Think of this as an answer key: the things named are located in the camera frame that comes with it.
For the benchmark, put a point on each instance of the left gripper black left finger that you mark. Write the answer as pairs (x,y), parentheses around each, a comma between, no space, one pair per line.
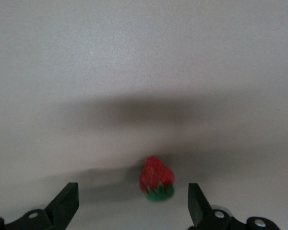
(62,210)

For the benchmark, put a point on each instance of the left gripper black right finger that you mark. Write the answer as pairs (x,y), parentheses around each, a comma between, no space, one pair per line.
(199,210)

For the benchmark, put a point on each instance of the red strawberry green leaves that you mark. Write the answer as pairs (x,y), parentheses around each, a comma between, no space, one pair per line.
(156,175)

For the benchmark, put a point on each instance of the brown paper table cover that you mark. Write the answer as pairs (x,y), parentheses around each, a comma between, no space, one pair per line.
(144,48)

